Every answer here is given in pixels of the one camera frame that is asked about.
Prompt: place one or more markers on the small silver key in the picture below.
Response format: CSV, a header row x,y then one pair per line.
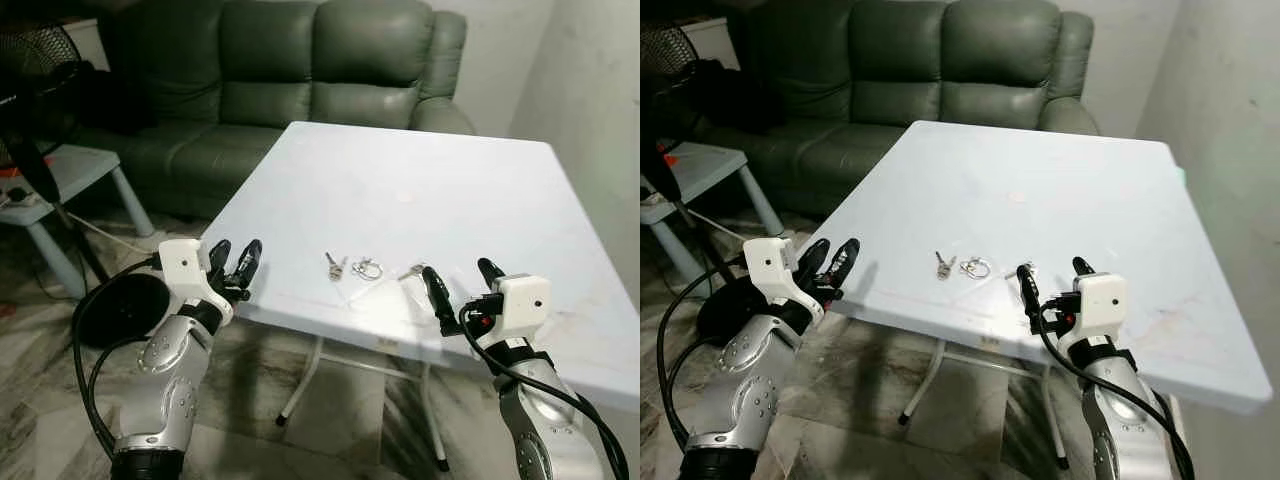
x,y
334,265
944,265

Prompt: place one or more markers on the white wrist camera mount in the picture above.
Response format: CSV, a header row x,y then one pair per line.
x,y
768,262
520,300
1100,300
182,262

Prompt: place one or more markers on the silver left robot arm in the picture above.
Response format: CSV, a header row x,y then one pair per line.
x,y
740,385
165,380

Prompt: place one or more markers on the green leather sofa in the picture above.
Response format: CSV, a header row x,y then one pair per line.
x,y
270,60
900,60

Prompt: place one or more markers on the black bag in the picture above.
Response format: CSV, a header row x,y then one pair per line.
x,y
735,100
100,100

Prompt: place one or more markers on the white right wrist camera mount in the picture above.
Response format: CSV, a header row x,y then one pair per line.
x,y
1100,300
520,300

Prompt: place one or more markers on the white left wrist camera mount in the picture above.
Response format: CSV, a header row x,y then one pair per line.
x,y
182,262
768,262

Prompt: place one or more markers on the white power strip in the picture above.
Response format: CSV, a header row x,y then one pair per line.
x,y
20,200
660,208

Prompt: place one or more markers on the small pale blue plastic table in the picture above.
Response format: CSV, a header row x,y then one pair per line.
x,y
715,160
85,165

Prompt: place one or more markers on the black standing fan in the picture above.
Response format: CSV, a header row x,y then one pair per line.
x,y
725,305
120,310

